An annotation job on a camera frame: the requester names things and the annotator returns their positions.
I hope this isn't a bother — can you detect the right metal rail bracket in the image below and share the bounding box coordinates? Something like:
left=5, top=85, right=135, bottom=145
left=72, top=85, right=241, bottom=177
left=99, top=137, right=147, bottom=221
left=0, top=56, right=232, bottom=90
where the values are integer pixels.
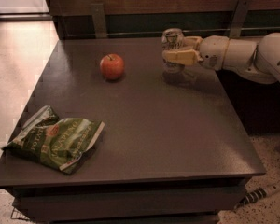
left=227, top=0, right=252, bottom=38

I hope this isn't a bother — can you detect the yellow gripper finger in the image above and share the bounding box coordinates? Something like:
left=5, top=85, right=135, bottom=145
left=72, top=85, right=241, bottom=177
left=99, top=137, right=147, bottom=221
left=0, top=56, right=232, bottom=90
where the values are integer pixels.
left=183, top=36, right=203, bottom=50
left=162, top=49, right=203, bottom=66

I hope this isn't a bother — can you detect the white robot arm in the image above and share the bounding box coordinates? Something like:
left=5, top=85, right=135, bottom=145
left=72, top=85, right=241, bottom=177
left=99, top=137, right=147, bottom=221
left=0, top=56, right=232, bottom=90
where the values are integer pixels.
left=162, top=33, right=280, bottom=84

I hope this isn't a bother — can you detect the silver 7up soda can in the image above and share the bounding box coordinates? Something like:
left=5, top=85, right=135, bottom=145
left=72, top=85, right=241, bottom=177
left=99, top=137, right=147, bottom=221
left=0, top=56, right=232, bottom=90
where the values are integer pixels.
left=161, top=27, right=187, bottom=74

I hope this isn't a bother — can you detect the metal rail bracket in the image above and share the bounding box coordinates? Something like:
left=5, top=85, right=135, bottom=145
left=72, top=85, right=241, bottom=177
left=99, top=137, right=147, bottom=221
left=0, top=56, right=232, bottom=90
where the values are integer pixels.
left=91, top=4, right=108, bottom=38
left=227, top=0, right=252, bottom=38

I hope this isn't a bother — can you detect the left metal rail bracket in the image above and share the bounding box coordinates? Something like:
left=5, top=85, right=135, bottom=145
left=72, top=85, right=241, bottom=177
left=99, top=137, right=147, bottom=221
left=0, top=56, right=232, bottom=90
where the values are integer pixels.
left=91, top=4, right=108, bottom=38

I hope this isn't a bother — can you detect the red apple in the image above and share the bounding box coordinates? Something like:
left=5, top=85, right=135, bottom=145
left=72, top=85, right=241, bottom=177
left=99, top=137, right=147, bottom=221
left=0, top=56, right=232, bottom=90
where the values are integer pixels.
left=100, top=54, right=124, bottom=80

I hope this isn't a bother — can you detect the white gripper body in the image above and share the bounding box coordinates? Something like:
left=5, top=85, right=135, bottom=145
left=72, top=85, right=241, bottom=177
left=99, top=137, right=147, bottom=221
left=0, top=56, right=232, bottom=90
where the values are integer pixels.
left=199, top=35, right=230, bottom=71

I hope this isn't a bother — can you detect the horizontal metal rail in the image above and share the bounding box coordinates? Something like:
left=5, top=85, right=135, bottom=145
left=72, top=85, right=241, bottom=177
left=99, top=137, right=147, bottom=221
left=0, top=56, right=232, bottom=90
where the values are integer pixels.
left=64, top=27, right=280, bottom=39

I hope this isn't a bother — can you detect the green jalapeno chip bag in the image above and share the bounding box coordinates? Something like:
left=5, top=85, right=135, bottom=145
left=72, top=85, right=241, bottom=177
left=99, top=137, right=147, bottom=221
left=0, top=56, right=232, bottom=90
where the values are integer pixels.
left=4, top=105, right=105, bottom=175

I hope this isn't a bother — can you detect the black white striped cable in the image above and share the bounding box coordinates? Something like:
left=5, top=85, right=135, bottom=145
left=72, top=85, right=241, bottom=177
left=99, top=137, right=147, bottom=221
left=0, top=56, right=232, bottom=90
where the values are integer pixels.
left=233, top=184, right=280, bottom=210

